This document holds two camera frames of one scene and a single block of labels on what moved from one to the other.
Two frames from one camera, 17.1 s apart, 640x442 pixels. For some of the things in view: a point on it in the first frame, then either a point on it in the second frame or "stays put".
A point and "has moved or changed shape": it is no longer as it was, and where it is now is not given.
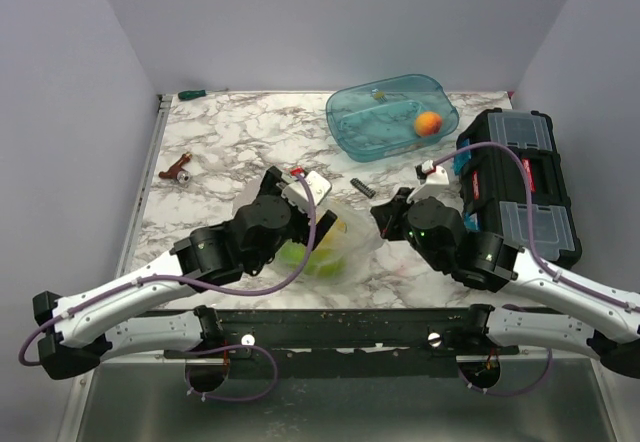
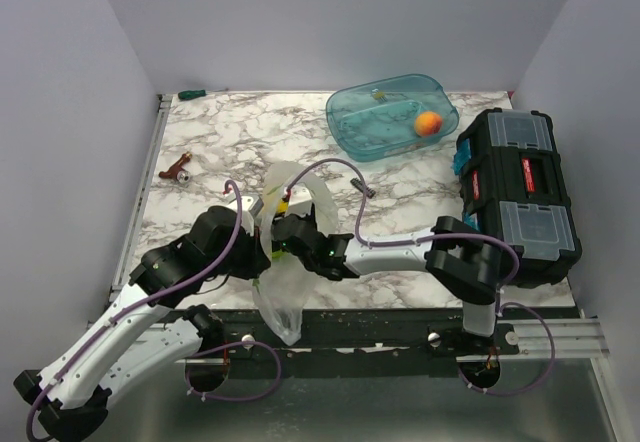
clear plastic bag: (353, 243) has moved or changed shape
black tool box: (492, 187) stays put
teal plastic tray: (378, 121) stays put
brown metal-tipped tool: (176, 171) stays put
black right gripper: (388, 213) -> (310, 217)
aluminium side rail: (128, 246) stays put
